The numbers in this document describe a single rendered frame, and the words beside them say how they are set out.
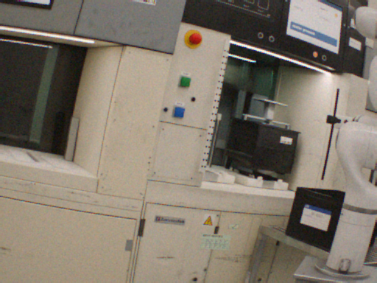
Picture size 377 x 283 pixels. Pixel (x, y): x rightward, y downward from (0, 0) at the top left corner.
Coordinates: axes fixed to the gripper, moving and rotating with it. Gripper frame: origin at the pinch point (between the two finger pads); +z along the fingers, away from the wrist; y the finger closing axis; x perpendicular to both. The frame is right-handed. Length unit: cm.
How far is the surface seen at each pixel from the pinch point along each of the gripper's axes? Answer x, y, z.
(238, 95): 4, 18, 99
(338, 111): 4.6, 14.9, 15.1
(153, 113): -11, -64, 16
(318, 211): -31.8, -11.5, -15.0
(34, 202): -45, -100, 16
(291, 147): -14.1, 8.3, 34.7
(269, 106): 0.4, -1.1, 43.1
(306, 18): 37.9, -9.3, 15.0
